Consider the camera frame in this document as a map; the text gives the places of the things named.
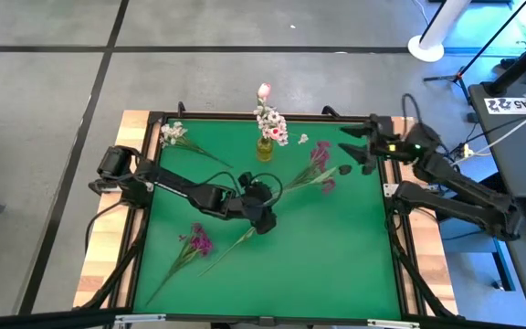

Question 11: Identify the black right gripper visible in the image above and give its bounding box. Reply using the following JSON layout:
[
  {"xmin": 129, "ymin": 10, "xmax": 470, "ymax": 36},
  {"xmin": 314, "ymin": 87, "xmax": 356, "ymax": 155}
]
[{"xmin": 338, "ymin": 114, "xmax": 408, "ymax": 176}]

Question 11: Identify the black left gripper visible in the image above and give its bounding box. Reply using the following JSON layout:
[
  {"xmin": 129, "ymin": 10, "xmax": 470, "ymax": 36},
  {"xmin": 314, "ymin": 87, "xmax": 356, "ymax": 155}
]
[{"xmin": 233, "ymin": 172, "xmax": 279, "ymax": 235}]

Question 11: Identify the sparse magenta flower spray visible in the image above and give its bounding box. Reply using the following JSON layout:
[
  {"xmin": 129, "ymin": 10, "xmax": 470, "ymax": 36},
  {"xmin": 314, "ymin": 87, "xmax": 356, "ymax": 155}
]
[{"xmin": 197, "ymin": 140, "xmax": 338, "ymax": 278}]

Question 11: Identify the dense magenta flower bunch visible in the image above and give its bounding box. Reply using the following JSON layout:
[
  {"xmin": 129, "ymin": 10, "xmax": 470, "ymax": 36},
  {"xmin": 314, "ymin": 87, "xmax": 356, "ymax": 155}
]
[{"xmin": 145, "ymin": 221, "xmax": 215, "ymax": 306}]

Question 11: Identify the yellow glass vase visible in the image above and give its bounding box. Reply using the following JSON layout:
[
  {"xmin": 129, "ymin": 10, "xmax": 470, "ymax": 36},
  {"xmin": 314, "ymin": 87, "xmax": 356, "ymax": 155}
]
[{"xmin": 256, "ymin": 136, "xmax": 275, "ymax": 163}]

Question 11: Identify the large white flower spray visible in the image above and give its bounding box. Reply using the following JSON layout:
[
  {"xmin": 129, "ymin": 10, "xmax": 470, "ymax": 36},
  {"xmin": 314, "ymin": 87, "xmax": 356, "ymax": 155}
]
[{"xmin": 252, "ymin": 105, "xmax": 310, "ymax": 147}]

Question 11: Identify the small white flower spray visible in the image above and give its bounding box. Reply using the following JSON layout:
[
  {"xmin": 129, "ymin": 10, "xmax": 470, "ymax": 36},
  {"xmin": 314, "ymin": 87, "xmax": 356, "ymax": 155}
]
[{"xmin": 159, "ymin": 120, "xmax": 235, "ymax": 168}]

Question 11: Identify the green table mat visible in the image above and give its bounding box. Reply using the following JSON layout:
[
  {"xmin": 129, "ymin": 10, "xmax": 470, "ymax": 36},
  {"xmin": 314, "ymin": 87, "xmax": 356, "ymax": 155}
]
[{"xmin": 132, "ymin": 117, "xmax": 404, "ymax": 320}]

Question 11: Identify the black tripod stand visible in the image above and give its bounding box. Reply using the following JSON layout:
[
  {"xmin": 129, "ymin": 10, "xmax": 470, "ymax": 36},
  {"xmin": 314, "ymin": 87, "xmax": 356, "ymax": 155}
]
[{"xmin": 422, "ymin": 0, "xmax": 526, "ymax": 84}]

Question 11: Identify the white round pillar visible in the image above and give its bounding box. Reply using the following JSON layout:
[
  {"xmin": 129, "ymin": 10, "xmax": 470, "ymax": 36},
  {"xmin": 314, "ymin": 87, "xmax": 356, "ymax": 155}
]
[{"xmin": 407, "ymin": 0, "xmax": 474, "ymax": 64}]

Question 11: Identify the dark grey desk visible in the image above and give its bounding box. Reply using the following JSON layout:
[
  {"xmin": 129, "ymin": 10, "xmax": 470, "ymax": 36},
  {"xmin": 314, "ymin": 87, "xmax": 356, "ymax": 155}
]
[{"xmin": 467, "ymin": 81, "xmax": 526, "ymax": 198}]

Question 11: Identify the white paper label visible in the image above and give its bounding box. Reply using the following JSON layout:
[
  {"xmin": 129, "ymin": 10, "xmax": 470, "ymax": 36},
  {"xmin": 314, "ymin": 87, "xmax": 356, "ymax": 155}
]
[{"xmin": 483, "ymin": 96, "xmax": 526, "ymax": 115}]

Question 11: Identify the thick black pole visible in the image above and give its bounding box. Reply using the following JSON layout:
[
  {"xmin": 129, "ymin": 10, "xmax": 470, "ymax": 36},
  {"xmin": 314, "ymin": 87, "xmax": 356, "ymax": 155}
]
[{"xmin": 481, "ymin": 25, "xmax": 526, "ymax": 98}]

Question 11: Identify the black table frame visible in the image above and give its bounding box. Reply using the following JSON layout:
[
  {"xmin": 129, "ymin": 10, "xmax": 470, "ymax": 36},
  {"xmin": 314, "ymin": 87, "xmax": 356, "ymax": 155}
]
[{"xmin": 73, "ymin": 109, "xmax": 460, "ymax": 321}]

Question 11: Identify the white cable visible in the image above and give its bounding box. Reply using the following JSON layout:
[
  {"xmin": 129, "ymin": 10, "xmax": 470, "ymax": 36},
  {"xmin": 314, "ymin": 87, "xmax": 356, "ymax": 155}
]
[{"xmin": 461, "ymin": 99, "xmax": 526, "ymax": 157}]

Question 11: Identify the silver metal bracket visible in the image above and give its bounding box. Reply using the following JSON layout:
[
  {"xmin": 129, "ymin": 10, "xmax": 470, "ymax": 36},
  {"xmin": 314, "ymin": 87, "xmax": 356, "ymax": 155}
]
[
  {"xmin": 113, "ymin": 313, "xmax": 167, "ymax": 327},
  {"xmin": 366, "ymin": 318, "xmax": 422, "ymax": 329}
]

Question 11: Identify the black camera rig bar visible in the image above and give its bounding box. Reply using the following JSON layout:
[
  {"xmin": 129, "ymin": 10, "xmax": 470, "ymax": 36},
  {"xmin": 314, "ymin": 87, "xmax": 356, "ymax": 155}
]
[{"xmin": 0, "ymin": 306, "xmax": 526, "ymax": 329}]

